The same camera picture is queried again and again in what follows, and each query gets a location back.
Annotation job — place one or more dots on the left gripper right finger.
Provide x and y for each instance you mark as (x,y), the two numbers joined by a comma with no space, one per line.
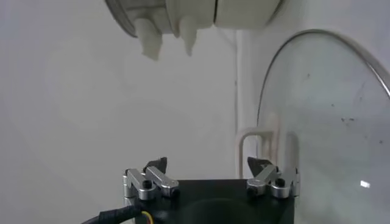
(271,181)

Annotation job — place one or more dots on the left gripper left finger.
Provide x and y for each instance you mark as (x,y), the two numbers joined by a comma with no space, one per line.
(152,182)

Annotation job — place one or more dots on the glass pot lid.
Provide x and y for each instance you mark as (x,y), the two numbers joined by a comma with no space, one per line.
(320,121)

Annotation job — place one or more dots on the stainless steel steamer basket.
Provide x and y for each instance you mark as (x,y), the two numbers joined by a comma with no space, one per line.
(149,33)

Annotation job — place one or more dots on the white electric cooking pot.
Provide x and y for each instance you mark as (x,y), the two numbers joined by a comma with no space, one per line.
(243,12)

